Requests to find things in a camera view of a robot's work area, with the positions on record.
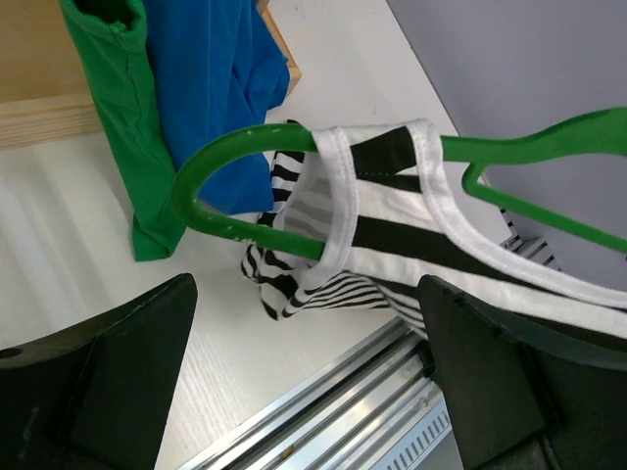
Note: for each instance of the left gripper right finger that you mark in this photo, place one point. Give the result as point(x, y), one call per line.
point(525, 393)

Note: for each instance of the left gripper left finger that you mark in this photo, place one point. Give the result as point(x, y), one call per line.
point(97, 395)

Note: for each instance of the black white striped tank top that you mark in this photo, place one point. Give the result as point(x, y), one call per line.
point(378, 199)

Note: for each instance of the blue tank top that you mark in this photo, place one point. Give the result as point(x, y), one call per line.
point(216, 68)

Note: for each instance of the green tank top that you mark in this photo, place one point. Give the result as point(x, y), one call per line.
point(110, 38)

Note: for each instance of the wooden clothes rack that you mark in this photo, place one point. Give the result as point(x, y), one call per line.
point(44, 92)

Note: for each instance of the white slotted cable duct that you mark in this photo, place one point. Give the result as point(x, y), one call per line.
point(418, 442)

